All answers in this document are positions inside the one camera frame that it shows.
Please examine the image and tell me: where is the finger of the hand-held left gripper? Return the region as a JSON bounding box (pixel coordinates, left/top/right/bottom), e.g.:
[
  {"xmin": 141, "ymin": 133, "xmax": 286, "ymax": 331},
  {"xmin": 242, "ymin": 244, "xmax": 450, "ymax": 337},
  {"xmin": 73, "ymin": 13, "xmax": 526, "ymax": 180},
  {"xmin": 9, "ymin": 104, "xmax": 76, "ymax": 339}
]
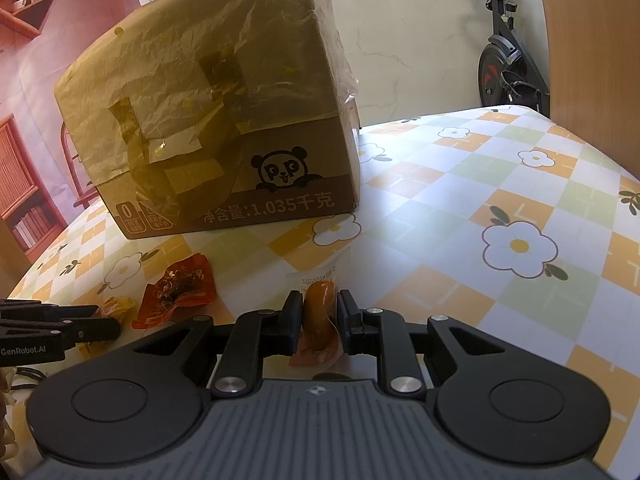
[
  {"xmin": 0, "ymin": 300, "xmax": 100, "ymax": 322},
  {"xmin": 0, "ymin": 318, "xmax": 122, "ymax": 348}
]

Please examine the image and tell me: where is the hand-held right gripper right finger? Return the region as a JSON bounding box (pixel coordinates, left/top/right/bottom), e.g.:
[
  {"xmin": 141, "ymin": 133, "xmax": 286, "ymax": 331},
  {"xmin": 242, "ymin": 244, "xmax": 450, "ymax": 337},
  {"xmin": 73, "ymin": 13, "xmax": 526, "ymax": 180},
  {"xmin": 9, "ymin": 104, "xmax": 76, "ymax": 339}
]
[{"xmin": 336, "ymin": 289, "xmax": 521, "ymax": 397}]

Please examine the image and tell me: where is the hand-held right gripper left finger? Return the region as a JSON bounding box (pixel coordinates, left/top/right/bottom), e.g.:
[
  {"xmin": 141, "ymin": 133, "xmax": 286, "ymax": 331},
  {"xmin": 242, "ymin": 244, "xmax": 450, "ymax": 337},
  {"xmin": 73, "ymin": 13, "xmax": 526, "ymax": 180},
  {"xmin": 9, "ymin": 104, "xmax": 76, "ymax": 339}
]
[{"xmin": 120, "ymin": 290, "xmax": 305, "ymax": 399}]

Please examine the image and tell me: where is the sausage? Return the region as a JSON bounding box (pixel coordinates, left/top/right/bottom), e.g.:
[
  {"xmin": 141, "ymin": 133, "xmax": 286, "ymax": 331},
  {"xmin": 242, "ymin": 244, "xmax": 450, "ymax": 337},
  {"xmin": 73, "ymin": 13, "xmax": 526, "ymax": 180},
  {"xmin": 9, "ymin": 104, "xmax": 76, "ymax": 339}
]
[{"xmin": 290, "ymin": 260, "xmax": 347, "ymax": 367}]

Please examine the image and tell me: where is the small yellow candy packet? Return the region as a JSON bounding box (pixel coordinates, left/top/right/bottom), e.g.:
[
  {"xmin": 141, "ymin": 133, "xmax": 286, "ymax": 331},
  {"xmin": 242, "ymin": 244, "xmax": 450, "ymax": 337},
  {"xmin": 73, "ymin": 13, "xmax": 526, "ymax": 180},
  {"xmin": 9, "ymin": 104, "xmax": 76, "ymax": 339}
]
[{"xmin": 75, "ymin": 295, "xmax": 137, "ymax": 358}]

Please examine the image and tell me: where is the cardboard box with tape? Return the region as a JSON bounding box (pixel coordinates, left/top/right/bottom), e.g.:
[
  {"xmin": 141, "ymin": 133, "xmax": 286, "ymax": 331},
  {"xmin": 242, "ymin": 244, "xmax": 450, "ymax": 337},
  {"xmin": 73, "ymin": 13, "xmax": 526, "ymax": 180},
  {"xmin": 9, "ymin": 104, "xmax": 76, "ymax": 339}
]
[{"xmin": 54, "ymin": 0, "xmax": 362, "ymax": 241}]

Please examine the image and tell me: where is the person's left hand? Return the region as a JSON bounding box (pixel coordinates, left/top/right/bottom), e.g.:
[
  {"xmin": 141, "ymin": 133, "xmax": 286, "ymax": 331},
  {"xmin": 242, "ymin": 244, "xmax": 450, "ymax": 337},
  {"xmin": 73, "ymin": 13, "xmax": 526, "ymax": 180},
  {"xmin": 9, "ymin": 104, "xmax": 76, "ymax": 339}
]
[{"xmin": 0, "ymin": 367, "xmax": 18, "ymax": 461}]

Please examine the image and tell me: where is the wooden panel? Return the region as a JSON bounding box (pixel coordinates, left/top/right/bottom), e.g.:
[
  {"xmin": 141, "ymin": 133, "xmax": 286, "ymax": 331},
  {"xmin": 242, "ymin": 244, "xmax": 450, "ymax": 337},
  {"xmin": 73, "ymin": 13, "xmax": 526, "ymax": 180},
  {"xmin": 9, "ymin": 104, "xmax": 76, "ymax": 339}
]
[
  {"xmin": 0, "ymin": 215, "xmax": 28, "ymax": 291},
  {"xmin": 534, "ymin": 0, "xmax": 640, "ymax": 181}
]

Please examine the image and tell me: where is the red crinkled snack packet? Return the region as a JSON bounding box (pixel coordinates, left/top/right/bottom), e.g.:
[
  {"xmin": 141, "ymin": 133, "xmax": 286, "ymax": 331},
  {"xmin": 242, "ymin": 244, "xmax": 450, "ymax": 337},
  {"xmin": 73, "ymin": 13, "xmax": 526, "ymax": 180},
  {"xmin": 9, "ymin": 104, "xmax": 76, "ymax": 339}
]
[{"xmin": 131, "ymin": 253, "xmax": 215, "ymax": 330}]

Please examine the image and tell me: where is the checkered floral tablecloth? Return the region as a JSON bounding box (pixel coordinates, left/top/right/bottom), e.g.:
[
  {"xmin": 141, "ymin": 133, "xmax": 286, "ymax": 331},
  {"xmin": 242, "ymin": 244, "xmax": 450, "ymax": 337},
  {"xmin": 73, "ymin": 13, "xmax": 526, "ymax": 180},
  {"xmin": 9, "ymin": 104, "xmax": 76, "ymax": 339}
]
[{"xmin": 0, "ymin": 102, "xmax": 640, "ymax": 466}]

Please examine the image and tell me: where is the black exercise bike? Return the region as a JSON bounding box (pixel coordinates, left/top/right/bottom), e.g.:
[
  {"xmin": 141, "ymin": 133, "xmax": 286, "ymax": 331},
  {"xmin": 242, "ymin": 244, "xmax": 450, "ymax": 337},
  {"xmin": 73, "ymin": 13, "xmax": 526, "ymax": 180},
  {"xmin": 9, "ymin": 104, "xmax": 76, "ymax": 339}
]
[{"xmin": 446, "ymin": 0, "xmax": 551, "ymax": 113}]

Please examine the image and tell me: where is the black cable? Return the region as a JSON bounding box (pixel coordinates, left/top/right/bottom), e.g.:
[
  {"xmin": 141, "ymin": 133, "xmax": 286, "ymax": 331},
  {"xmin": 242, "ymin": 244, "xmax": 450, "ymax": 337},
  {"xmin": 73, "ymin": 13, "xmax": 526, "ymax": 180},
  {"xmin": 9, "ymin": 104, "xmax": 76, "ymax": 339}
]
[{"xmin": 7, "ymin": 366, "xmax": 48, "ymax": 393}]

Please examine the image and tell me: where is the printed wall tapestry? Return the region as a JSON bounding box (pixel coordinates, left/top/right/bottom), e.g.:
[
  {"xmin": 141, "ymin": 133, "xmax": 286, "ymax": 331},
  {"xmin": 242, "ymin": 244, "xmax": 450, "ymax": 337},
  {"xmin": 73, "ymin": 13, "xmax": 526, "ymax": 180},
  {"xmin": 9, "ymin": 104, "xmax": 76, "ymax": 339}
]
[{"xmin": 0, "ymin": 0, "xmax": 201, "ymax": 266}]

